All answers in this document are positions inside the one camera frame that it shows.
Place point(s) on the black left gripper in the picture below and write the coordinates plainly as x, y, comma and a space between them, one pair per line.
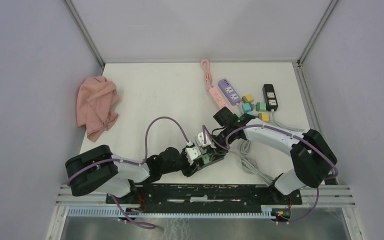
189, 170

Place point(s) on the teal charger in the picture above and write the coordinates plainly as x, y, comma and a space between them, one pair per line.
206, 159
250, 113

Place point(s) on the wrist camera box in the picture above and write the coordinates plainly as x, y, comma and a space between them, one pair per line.
204, 141
192, 153

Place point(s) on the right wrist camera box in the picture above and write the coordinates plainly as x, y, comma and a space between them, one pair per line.
204, 141

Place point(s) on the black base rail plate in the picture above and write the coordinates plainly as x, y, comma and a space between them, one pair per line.
167, 198

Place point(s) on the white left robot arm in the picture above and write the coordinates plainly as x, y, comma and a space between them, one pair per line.
100, 170

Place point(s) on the purple power strip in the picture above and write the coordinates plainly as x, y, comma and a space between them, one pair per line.
229, 92

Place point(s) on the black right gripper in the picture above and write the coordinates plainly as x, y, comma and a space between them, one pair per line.
219, 151

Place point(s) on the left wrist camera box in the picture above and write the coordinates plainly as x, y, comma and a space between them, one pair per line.
192, 153

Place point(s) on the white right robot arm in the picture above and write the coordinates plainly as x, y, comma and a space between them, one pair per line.
312, 159

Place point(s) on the pink power strip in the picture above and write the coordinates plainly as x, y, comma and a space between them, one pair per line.
218, 98

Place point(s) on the teal usb charger plug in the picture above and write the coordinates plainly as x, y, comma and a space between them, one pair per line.
247, 107

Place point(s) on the black power strip white sockets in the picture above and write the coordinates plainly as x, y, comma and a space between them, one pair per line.
270, 97

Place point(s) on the yellow usb charger plug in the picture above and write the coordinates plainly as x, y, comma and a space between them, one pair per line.
247, 99

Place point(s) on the green charger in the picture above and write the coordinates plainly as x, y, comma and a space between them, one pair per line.
261, 107

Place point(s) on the pink cloth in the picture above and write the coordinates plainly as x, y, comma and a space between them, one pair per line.
95, 99

